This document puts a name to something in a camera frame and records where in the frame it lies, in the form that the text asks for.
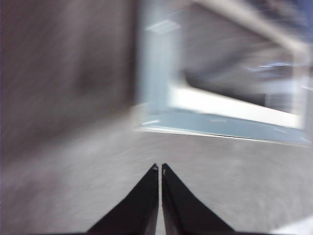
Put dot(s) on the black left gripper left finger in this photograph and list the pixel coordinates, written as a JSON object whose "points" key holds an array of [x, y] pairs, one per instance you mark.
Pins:
{"points": [[139, 210]]}

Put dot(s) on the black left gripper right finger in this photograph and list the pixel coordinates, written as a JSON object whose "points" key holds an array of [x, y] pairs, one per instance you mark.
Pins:
{"points": [[183, 210]]}

